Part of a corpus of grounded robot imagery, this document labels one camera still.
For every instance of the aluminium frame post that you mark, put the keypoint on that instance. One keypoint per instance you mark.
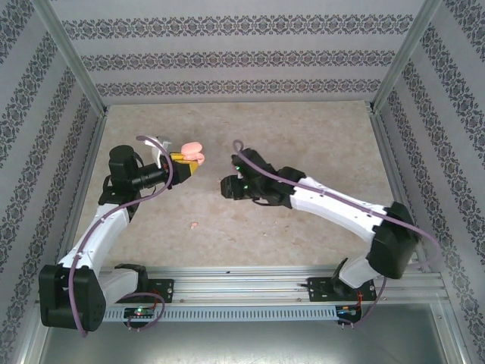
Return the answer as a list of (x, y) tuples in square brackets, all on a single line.
[(72, 60), (407, 57)]

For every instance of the left circuit board green light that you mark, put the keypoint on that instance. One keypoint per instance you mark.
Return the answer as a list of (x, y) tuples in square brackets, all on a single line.
[(140, 312)]

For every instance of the pink earbud charging case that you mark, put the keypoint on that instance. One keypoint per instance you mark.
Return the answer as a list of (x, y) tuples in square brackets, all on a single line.
[(191, 148)]

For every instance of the right circuit board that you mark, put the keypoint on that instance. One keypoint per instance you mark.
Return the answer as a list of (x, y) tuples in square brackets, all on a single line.
[(348, 311)]

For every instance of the grey metal sheet tray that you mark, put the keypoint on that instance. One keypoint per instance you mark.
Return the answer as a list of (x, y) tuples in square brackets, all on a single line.
[(242, 341)]

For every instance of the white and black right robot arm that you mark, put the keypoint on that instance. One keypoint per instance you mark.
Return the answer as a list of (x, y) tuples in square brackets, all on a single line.
[(333, 204)]

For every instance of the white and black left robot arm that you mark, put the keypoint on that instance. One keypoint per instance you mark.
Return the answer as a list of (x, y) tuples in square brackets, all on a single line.
[(102, 227)]

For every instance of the aluminium side rail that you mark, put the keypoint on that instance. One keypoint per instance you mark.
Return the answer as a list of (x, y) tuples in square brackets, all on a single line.
[(383, 151), (85, 178)]

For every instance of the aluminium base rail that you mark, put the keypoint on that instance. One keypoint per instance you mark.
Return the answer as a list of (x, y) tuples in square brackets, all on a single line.
[(242, 288)]

